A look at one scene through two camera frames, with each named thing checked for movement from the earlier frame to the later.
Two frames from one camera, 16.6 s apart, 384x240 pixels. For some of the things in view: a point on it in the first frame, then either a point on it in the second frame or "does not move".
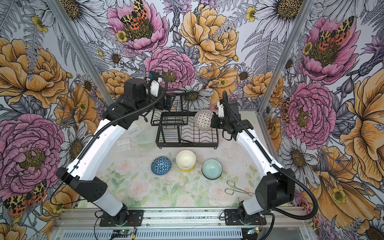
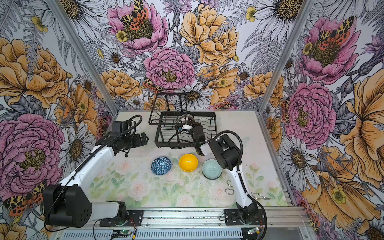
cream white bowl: (185, 160) to (186, 127)
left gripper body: (161, 104) to (131, 142)
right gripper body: (220, 122) to (193, 124)
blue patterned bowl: (161, 165) does not move
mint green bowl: (212, 169) does not move
